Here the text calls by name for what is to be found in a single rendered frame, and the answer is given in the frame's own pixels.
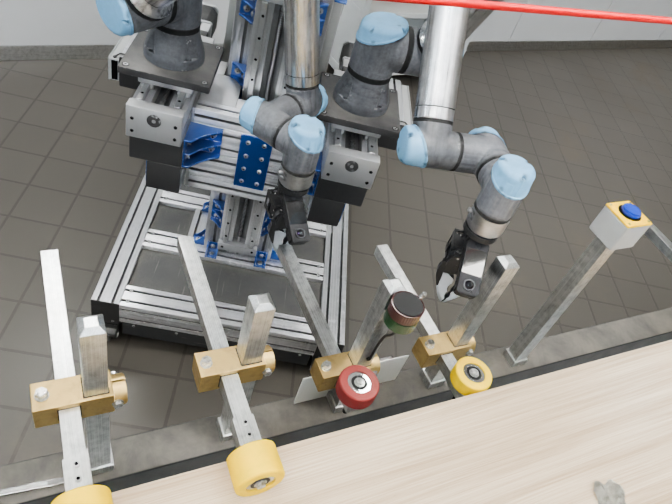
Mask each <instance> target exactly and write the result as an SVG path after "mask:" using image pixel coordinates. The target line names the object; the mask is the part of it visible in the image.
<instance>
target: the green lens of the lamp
mask: <svg viewBox="0 0 672 504"><path fill-rule="evenodd" d="M383 320H384V323H385V325H386V326H387V327H388V328H389V329H390V330H391V331H393V332H394V333H397V334H401V335H407V334H410V333H412V332H413V331H414V329H415V327H416V326H417V324H418V323H417V324H415V325H413V326H403V325H400V324H398V323H396V322H395V321H394V320H392V318H391V317H390V315H389V313H388V307H387V309H386V311H385V313H384V315H383Z"/></svg>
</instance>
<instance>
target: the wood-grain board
mask: <svg viewBox="0 0 672 504"><path fill-rule="evenodd" d="M277 451H278V454H279V457H280V460H281V463H282V466H283V469H284V471H285V476H284V478H283V480H282V481H281V482H280V483H279V484H277V485H276V486H274V487H273V488H271V489H269V490H267V491H265V492H262V493H259V494H256V495H252V496H246V497H242V496H238V495H237V494H236V493H235V490H234V487H233V483H232V480H231V477H230V473H229V470H228V466H227V461H226V462H222V463H218V464H215V465H211V466H207V467H204V468H200V469H196V470H193V471H189V472H185V473H182V474H178V475H174V476H171V477H167V478H163V479H160V480H156V481H152V482H149V483H145V484H141V485H138V486H134V487H130V488H127V489H123V490H119V491H116V492H112V493H111V494H112V501H113V504H598V499H597V496H596V493H595V492H594V491H593V490H594V487H595V486H594V482H595V481H600V482H601V483H602V484H603V485H604V484H605V483H607V480H609V479H612V480H613V481H614V482H616V483H617V484H620V485H621V486H622V487H623V489H624V492H625V503H627V504H672V340H669V341H665V342H661V343H658V344H654V345H650V346H647V347H643V348H639V349H636V350H632V351H628V352H625V353H621V354H617V355H614V356H610V357H607V358H603V359H599V360H596V361H592V362H588V363H585V364H581V365H577V366H574V367H570V368H566V369H563V370H559V371H555V372H552V373H548V374H544V375H541V376H537V377H533V378H530V379H526V380H522V381H519V382H515V383H511V384H508V385H504V386H500V387H497V388H493V389H489V390H486V391H482V392H478V393H475V394H471V395H467V396H464V397H460V398H456V399H453V400H449V401H445V402H442V403H438V404H434V405H431V406H427V407H423V408H420V409H416V410H412V411H409V412H405V413H401V414H398V415H394V416H390V417H387V418H383V419H379V420H376V421H372V422H368V423H365V424H361V425H357V426H354V427H350V428H346V429H343V430H339V431H335V432H332V433H328V434H324V435H321V436H317V437H313V438H310V439H306V440H302V441H299V442H295V443H291V444H288V445H284V446H280V447H277ZM605 485H606V484H605Z"/></svg>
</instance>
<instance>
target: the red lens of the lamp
mask: <svg viewBox="0 0 672 504"><path fill-rule="evenodd" d="M400 292H408V291H399V292H396V293H395V294H394V295H396V294H398V293H400ZM394 295H393V296H392V298H391V300H390V302H389V305H388V313H389V315H390V317H391V318H392V319H393V320H394V321H395V322H397V323H398V324H401V325H404V326H413V325H415V324H417V323H418V322H419V320H420V319H421V317H422V315H423V313H424V311H425V306H424V303H423V301H422V300H421V299H420V298H419V297H418V296H417V295H416V296H417V297H418V298H419V299H420V300H421V302H422V304H423V306H424V307H423V312H422V313H421V314H420V315H419V316H416V317H409V316H406V315H403V314H402V313H400V312H399V311H398V310H397V309H396V308H395V306H394V303H393V299H394Z"/></svg>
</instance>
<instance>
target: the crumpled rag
mask: <svg viewBox="0 0 672 504"><path fill-rule="evenodd" d="M605 484H606V485H605ZM605 484H604V485H603V484H602V483H601V482H600V481H595V482H594V486H595V487H594V490H593V491H594V492H595V493H596V496H597V499H598V504H627V503H625V492H624V489H623V487H622V486H621V485H620V484H617V483H616V482H614V481H613V480H612V479H609V480H607V483H605Z"/></svg>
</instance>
